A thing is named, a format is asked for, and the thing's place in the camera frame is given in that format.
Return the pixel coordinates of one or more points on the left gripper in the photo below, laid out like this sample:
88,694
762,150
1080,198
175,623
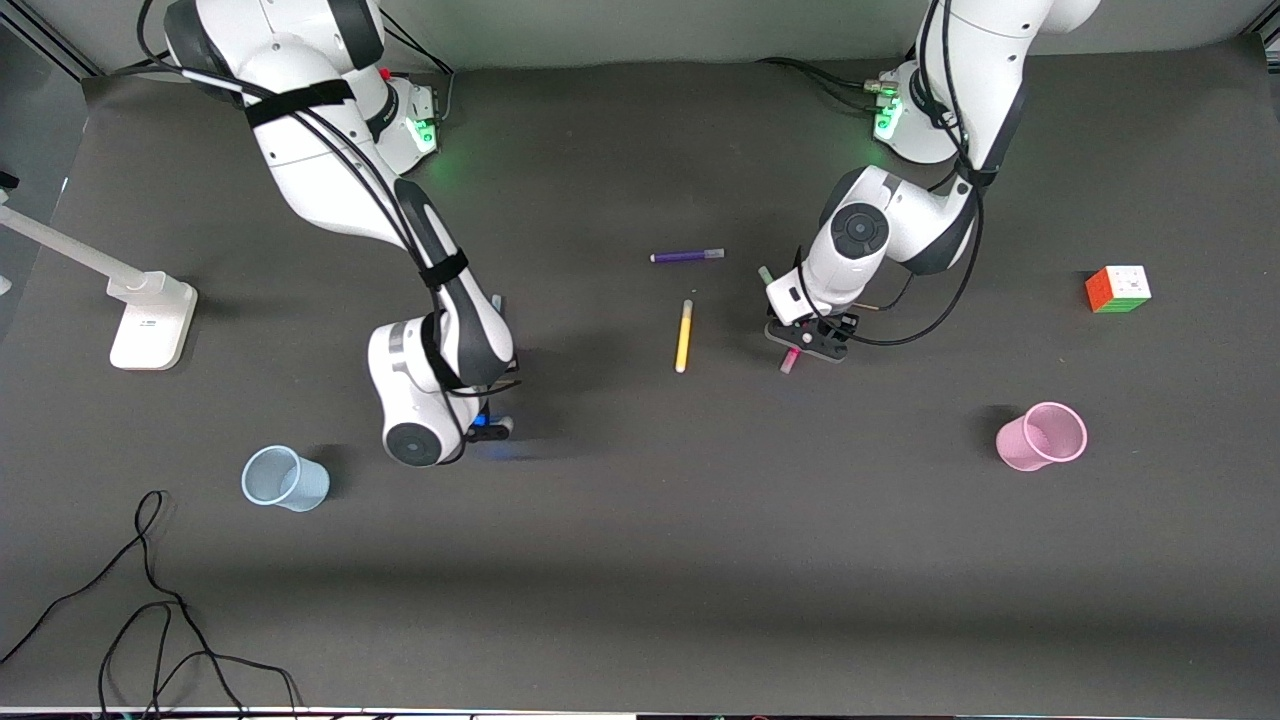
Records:
846,324

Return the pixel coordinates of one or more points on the blue marker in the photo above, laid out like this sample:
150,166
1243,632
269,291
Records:
487,417

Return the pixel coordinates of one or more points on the pink marker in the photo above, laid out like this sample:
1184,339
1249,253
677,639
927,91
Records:
790,361

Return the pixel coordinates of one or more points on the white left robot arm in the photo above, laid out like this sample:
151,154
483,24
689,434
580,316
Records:
1000,60

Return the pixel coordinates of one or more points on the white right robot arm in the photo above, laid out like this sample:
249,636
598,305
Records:
320,170

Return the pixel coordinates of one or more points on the yellow marker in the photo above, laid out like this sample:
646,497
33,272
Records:
684,335

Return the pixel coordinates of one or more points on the purple marker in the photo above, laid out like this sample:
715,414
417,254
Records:
685,256

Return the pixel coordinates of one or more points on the light blue mesh cup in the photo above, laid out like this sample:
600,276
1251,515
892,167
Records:
285,480

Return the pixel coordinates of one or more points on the pink mesh cup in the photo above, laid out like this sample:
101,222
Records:
1042,437

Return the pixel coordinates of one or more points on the colourful puzzle cube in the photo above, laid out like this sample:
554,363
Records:
1118,289

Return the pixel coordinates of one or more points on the white desktop stand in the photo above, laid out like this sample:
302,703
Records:
150,325

